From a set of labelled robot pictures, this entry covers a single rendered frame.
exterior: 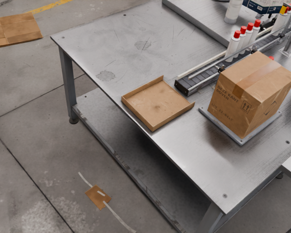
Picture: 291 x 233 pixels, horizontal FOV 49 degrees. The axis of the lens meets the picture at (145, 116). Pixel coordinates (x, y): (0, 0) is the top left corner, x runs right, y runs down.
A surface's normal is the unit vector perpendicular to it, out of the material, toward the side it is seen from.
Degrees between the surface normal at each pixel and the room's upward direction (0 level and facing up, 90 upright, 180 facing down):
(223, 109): 90
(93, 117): 0
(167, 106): 0
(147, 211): 0
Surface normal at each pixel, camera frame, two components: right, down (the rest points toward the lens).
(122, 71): 0.09, -0.65
